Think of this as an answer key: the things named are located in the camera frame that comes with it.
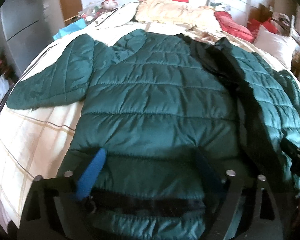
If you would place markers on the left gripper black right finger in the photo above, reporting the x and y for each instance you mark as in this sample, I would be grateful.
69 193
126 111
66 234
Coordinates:
211 173

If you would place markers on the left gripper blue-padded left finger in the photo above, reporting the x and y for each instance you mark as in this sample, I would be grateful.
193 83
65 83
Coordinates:
88 173

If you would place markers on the dark green quilted puffer jacket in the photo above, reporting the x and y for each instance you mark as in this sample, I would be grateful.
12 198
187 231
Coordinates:
150 100

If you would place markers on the cream floral plaid bedspread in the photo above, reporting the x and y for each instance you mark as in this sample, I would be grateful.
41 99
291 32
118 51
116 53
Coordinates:
35 142

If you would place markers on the light blue bag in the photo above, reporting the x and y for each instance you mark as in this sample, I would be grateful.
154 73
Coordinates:
73 27

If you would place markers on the pale pink square pillow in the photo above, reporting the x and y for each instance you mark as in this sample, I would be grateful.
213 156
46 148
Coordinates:
278 46

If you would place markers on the grey refrigerator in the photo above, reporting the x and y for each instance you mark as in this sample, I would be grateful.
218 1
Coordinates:
24 32

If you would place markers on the plush doll with red hat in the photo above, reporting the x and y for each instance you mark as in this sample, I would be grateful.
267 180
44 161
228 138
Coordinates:
109 5

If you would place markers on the peach ruffled pillow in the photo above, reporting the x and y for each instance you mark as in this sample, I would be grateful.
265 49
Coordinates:
172 12

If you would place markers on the wooden chair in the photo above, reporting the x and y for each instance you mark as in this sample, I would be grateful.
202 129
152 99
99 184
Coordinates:
288 28

